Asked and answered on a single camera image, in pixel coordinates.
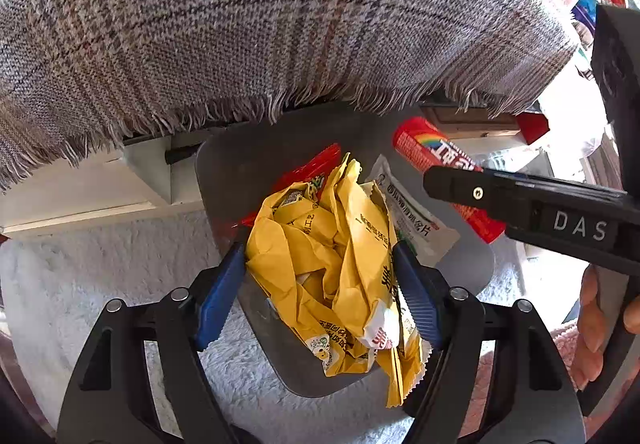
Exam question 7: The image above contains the yellow snack bag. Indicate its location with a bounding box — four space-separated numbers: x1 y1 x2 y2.
245 153 433 408

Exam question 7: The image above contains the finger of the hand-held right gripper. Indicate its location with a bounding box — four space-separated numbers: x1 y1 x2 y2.
424 166 539 226
480 168 629 203

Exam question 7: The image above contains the white fluffy rug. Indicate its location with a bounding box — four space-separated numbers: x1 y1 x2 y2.
0 211 551 430

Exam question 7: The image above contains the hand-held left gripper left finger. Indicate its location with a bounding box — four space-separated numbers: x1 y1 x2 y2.
56 241 248 444

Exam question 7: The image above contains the person's right hand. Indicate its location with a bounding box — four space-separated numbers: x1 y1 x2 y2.
570 266 608 392

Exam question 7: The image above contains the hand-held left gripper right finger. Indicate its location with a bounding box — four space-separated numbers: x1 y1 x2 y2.
391 240 586 444

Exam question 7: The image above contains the pink fuzzy cloth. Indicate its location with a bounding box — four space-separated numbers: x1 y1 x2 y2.
550 321 581 375

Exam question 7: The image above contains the red rainbow packet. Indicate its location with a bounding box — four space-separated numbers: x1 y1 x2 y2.
392 116 507 245

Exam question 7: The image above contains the plaid tablecloth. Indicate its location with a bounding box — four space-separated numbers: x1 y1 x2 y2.
0 0 583 192

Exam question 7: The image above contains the white sachet green print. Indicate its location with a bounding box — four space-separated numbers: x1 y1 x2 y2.
365 154 461 270

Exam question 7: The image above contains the red snack bag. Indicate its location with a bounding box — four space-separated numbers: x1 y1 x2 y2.
240 143 343 227

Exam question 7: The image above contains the cream table frame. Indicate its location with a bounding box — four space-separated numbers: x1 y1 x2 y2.
0 139 211 237

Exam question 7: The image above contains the grey trash bin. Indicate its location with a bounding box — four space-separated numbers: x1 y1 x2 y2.
195 104 496 399

